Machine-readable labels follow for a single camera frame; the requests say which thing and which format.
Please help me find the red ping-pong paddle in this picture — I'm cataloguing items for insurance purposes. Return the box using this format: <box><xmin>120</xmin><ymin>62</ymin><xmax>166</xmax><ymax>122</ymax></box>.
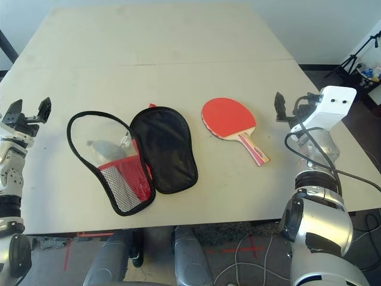
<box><xmin>201</xmin><ymin>97</ymin><xmax>271</xmax><ymax>167</ymax></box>

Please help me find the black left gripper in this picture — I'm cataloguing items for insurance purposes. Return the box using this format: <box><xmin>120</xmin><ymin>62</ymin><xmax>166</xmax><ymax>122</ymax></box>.
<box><xmin>0</xmin><ymin>97</ymin><xmax>52</xmax><ymax>148</ymax></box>

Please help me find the white floor cable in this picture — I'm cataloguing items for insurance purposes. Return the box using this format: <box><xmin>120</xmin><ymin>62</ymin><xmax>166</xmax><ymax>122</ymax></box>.
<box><xmin>220</xmin><ymin>235</ymin><xmax>286</xmax><ymax>286</ymax></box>

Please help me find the grey robot right leg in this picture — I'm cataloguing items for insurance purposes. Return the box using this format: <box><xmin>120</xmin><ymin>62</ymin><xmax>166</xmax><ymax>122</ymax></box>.
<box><xmin>174</xmin><ymin>226</ymin><xmax>215</xmax><ymax>286</ymax></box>

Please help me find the red and black paddle case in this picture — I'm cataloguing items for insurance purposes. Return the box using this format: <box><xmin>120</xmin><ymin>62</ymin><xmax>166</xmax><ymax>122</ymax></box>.
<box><xmin>66</xmin><ymin>102</ymin><xmax>199</xmax><ymax>217</ymax></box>

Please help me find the black metal table frame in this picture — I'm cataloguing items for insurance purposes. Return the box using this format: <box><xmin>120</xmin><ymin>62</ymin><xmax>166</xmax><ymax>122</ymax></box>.
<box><xmin>0</xmin><ymin>29</ymin><xmax>18</xmax><ymax>65</ymax></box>

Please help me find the black floor cable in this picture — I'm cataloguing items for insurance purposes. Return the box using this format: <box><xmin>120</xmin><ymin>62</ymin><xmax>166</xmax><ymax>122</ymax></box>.
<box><xmin>342</xmin><ymin>208</ymin><xmax>381</xmax><ymax>286</ymax></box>

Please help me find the red floor tape line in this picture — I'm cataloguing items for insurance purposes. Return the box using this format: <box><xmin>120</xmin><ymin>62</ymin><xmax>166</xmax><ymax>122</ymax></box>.
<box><xmin>64</xmin><ymin>232</ymin><xmax>114</xmax><ymax>271</ymax></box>

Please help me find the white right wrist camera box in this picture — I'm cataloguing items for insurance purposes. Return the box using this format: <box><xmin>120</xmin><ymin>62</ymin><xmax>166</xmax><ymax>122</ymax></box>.
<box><xmin>290</xmin><ymin>85</ymin><xmax>357</xmax><ymax>141</ymax></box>

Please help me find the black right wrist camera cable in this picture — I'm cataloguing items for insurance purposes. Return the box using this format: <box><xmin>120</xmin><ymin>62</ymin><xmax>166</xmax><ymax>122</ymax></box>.
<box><xmin>284</xmin><ymin>120</ymin><xmax>381</xmax><ymax>191</ymax></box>

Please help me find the black tripod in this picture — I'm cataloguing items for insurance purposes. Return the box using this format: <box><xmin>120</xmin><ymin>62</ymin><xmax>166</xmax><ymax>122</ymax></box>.
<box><xmin>324</xmin><ymin>34</ymin><xmax>381</xmax><ymax>80</ymax></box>

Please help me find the grey robot left leg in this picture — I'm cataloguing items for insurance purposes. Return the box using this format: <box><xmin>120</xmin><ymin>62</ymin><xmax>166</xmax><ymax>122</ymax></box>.
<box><xmin>83</xmin><ymin>229</ymin><xmax>135</xmax><ymax>286</ymax></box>

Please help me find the black support post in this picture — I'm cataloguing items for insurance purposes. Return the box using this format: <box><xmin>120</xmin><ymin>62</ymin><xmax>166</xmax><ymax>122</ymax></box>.
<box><xmin>129</xmin><ymin>229</ymin><xmax>145</xmax><ymax>268</ymax></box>

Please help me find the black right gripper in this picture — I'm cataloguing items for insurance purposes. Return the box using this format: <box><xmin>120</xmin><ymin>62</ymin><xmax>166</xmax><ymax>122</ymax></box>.
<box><xmin>274</xmin><ymin>91</ymin><xmax>321</xmax><ymax>124</ymax></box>

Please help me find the grey plush zipper charm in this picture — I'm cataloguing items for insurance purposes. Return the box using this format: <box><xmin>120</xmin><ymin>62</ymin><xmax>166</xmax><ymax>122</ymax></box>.
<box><xmin>86</xmin><ymin>130</ymin><xmax>134</xmax><ymax>163</ymax></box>

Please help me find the grey robot leg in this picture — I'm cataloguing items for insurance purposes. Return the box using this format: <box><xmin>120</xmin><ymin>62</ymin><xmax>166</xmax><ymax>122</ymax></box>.
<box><xmin>174</xmin><ymin>226</ymin><xmax>215</xmax><ymax>286</ymax></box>
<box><xmin>83</xmin><ymin>229</ymin><xmax>135</xmax><ymax>286</ymax></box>

